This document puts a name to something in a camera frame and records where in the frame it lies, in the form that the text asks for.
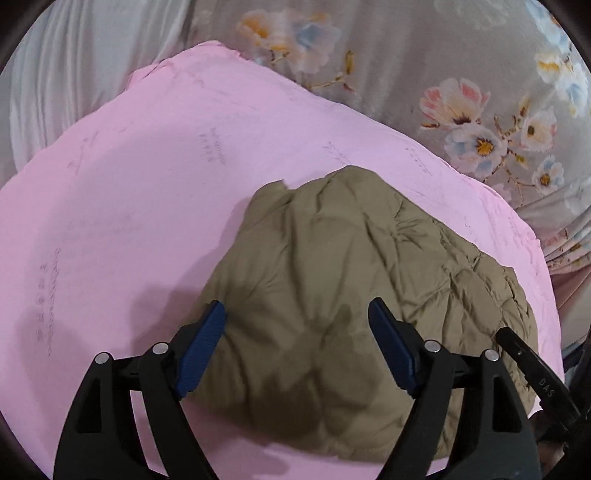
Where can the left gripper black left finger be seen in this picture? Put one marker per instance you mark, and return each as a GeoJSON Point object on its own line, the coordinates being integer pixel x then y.
{"type": "Point", "coordinates": [126, 420]}

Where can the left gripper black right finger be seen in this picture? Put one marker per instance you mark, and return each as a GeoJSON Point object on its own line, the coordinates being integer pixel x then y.
{"type": "Point", "coordinates": [493, 439]}

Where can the olive quilted jacket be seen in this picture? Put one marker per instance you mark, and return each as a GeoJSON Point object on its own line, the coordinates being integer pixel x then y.
{"type": "Point", "coordinates": [297, 361]}

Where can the right hand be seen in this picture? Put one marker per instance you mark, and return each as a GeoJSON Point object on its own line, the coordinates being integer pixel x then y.
{"type": "Point", "coordinates": [547, 442]}

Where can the pink bed sheet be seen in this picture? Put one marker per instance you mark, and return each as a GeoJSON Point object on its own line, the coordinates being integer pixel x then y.
{"type": "Point", "coordinates": [109, 234]}

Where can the grey floral blanket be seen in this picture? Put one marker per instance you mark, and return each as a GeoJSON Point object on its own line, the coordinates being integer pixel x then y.
{"type": "Point", "coordinates": [495, 88]}

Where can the white satin curtain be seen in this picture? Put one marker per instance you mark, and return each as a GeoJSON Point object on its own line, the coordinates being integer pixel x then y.
{"type": "Point", "coordinates": [77, 56]}

